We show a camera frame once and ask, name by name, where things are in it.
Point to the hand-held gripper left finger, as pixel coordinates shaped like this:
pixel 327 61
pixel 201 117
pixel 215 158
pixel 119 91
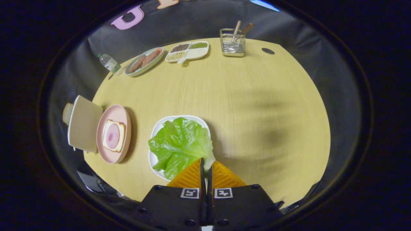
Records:
pixel 179 208

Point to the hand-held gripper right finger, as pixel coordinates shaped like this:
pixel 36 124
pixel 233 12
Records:
pixel 237 208

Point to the green lettuce leaf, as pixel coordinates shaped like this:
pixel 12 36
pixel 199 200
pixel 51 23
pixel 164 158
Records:
pixel 179 144

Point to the white rectangular plate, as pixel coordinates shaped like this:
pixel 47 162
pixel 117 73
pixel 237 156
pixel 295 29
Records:
pixel 160 125

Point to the bread slice with ham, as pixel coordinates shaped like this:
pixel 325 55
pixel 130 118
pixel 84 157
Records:
pixel 113 136

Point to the pink round plate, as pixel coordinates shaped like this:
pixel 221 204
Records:
pixel 114 110

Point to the white toaster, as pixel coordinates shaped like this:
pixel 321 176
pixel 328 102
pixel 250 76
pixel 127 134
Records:
pixel 85 125

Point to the pale blue oval plate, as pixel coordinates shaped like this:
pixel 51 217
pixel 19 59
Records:
pixel 151 65

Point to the brown meat piece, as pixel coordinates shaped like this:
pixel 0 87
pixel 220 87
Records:
pixel 151 57
pixel 136 64

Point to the white divided seasoning dish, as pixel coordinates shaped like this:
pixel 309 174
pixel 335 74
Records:
pixel 196 53

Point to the clear utensil holder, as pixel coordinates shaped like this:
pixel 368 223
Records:
pixel 232 48

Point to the clear plastic water bottle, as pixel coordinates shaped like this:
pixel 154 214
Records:
pixel 109 62

